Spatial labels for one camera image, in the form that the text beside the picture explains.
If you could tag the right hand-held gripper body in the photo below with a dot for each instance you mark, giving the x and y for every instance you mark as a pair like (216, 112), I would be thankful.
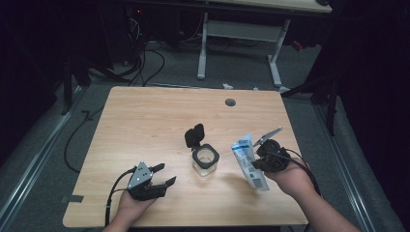
(275, 159)

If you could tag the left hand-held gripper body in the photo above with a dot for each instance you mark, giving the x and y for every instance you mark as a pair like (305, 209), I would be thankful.
(141, 190)

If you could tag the white and blue bag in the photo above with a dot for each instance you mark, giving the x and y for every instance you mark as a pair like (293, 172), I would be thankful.
(246, 158)

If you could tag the glass jar with black lid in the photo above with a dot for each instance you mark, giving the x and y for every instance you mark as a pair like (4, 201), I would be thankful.
(206, 158)

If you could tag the person's left hand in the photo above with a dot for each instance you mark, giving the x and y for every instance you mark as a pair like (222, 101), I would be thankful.
(130, 209)

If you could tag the person's right hand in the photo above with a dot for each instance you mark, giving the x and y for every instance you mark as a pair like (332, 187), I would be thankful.
(295, 180)

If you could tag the grey tape strip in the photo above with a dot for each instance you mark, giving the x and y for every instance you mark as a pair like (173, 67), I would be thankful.
(72, 198)

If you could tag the black metal stand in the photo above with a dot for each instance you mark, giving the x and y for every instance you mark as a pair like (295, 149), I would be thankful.
(332, 106)
(67, 93)

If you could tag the small red object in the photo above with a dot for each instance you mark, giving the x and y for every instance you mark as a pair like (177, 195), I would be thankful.
(297, 45)

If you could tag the metal floor rail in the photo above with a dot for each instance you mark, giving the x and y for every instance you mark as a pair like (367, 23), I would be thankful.
(345, 174)
(35, 164)

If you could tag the desk with white frame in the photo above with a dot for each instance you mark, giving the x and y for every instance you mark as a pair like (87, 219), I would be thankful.
(245, 30)

